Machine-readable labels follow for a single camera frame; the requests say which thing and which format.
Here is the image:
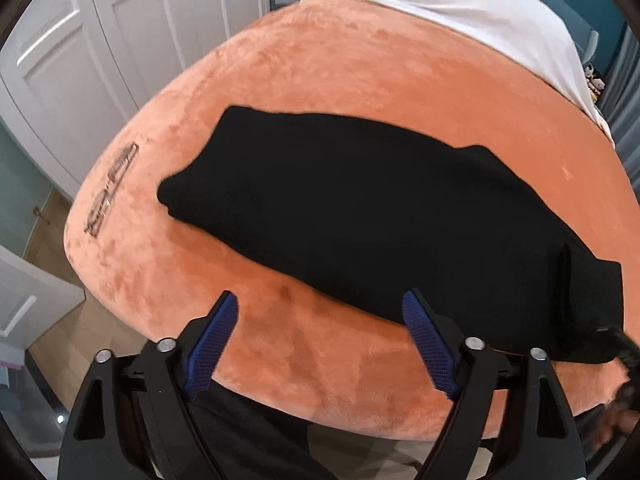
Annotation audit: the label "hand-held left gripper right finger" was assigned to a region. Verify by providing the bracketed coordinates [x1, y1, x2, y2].
[402, 288, 586, 480]

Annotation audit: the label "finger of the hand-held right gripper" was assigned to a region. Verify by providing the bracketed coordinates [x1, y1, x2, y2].
[595, 326, 640, 367]

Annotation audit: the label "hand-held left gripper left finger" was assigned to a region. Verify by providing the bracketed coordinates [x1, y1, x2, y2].
[59, 290, 239, 480]

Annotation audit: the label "black pants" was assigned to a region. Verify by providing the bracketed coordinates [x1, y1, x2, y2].
[157, 105, 626, 366]

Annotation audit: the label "person's dark clothing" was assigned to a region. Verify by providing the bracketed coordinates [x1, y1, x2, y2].
[187, 384, 343, 480]

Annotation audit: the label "white door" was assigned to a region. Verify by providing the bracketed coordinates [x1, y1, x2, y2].
[0, 244, 84, 357]

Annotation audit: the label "grey blue curtain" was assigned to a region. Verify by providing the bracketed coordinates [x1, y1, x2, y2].
[597, 22, 640, 188]

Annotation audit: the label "doll in red clothes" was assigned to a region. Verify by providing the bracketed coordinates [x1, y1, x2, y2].
[582, 62, 607, 103]

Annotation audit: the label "orange plush blanket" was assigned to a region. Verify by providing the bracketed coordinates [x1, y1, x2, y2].
[64, 0, 632, 443]

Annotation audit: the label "white wardrobe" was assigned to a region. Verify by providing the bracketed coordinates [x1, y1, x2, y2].
[0, 0, 273, 196]

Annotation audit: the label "blue bed headboard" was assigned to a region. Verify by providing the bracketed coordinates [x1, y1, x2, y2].
[492, 0, 601, 68]

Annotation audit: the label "white sheet over pillows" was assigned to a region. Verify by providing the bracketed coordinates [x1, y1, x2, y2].
[327, 0, 616, 141]

